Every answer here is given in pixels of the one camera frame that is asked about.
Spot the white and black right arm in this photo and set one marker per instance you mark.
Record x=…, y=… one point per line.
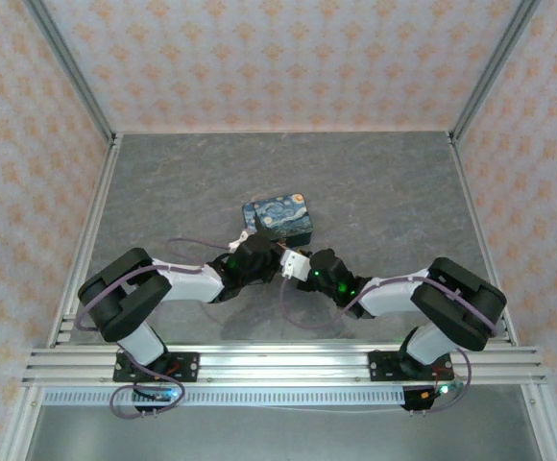
x=394, y=298

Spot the aluminium upright frame post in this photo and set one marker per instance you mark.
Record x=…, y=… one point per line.
x=494, y=67
x=72, y=72

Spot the black controller board with LED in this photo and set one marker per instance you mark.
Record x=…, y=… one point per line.
x=427, y=396
x=156, y=395

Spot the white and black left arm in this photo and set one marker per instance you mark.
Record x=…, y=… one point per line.
x=187, y=288

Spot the aluminium frame leg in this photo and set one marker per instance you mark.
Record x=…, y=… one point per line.
x=545, y=422
x=21, y=422

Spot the starry night print box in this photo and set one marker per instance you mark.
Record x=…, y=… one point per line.
x=278, y=216

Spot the aluminium table side rail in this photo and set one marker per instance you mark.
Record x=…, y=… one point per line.
x=485, y=240
x=86, y=240

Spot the aluminium cross rail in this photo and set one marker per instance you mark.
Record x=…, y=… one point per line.
x=278, y=362

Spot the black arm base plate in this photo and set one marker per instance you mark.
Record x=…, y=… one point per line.
x=379, y=367
x=187, y=367

